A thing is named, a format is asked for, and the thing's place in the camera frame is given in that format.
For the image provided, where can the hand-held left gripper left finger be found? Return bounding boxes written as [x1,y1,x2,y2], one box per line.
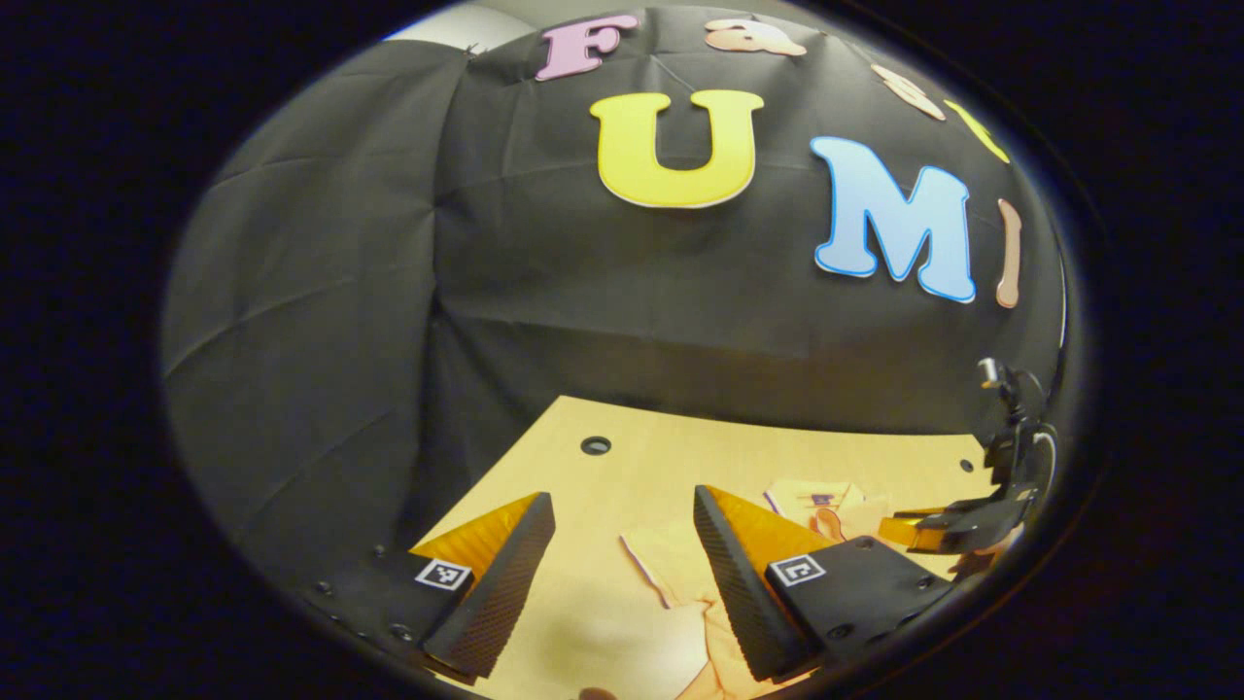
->
[301,492,557,684]

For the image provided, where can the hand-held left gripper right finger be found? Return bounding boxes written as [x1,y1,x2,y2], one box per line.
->
[693,484,958,684]

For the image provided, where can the orange T-shirt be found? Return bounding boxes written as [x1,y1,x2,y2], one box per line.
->
[620,476,973,700]

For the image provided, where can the black backdrop cloth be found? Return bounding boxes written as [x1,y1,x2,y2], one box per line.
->
[160,5,1070,604]

